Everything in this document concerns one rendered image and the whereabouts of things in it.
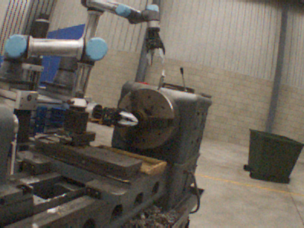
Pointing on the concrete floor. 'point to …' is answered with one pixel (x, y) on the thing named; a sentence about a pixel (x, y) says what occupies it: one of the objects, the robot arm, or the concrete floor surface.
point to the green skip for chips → (272, 156)
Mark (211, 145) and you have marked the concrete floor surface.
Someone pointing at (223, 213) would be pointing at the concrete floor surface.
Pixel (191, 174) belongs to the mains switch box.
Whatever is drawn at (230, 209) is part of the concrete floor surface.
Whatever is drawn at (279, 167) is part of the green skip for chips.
